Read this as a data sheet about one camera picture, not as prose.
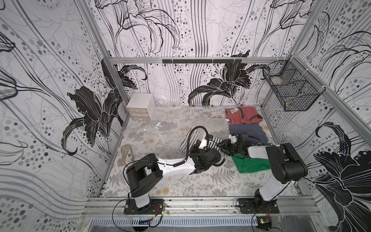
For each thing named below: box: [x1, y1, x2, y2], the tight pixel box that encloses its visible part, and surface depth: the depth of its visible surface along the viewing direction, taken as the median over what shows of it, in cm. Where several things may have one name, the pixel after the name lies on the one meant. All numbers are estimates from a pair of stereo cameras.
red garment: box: [225, 106, 264, 124], surface depth 110 cm
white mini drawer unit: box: [126, 92, 156, 121], surface depth 106 cm
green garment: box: [232, 154, 272, 174], surface depth 86 cm
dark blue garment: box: [228, 123, 269, 145], surface depth 106 cm
